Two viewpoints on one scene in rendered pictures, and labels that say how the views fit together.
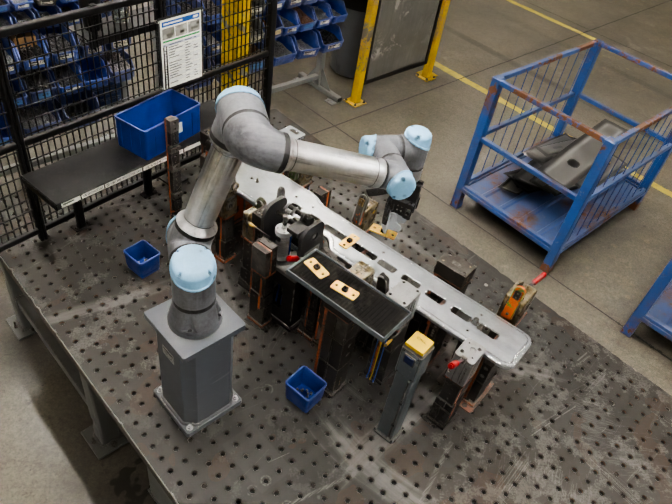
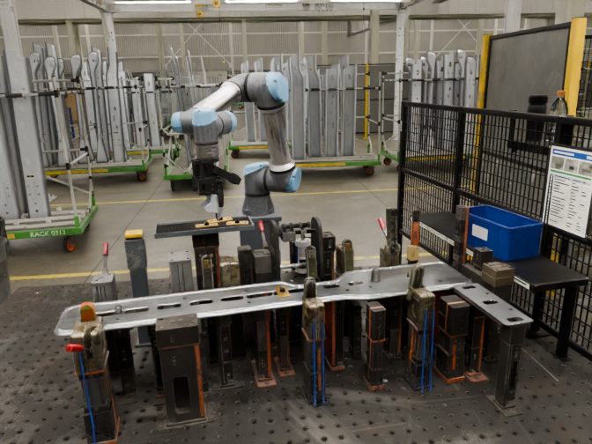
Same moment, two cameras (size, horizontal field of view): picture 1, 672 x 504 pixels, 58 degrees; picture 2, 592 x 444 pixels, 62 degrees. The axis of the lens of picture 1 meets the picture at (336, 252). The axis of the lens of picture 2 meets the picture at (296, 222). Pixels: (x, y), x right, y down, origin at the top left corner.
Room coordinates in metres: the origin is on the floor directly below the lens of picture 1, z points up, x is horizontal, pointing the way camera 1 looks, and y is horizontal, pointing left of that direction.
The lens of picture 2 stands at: (2.75, -1.10, 1.70)
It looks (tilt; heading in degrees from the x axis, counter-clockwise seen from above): 17 degrees down; 134
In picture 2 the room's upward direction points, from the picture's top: 1 degrees counter-clockwise
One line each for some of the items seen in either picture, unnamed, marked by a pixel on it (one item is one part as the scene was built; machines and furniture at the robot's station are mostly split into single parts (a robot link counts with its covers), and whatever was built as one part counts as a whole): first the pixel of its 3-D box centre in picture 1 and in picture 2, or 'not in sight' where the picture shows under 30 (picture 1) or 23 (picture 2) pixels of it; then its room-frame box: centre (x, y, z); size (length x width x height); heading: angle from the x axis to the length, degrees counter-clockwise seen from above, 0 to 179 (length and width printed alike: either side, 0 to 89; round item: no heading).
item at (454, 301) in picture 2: not in sight; (451, 338); (2.10, 0.31, 0.84); 0.11 x 0.10 x 0.28; 148
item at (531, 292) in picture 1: (504, 325); (96, 381); (1.49, -0.64, 0.88); 0.15 x 0.11 x 0.36; 148
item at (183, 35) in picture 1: (180, 49); (569, 189); (2.28, 0.77, 1.30); 0.23 x 0.02 x 0.31; 148
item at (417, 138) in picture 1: (414, 147); (205, 126); (1.45, -0.16, 1.56); 0.09 x 0.08 x 0.11; 112
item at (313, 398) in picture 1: (305, 390); not in sight; (1.17, 0.02, 0.74); 0.11 x 0.10 x 0.09; 58
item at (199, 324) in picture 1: (194, 306); (257, 202); (1.09, 0.36, 1.15); 0.15 x 0.15 x 0.10
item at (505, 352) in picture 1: (354, 244); (277, 294); (1.65, -0.06, 1.00); 1.38 x 0.22 x 0.02; 58
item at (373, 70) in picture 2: not in sight; (392, 100); (-4.92, 10.74, 1.00); 4.54 x 0.14 x 2.00; 50
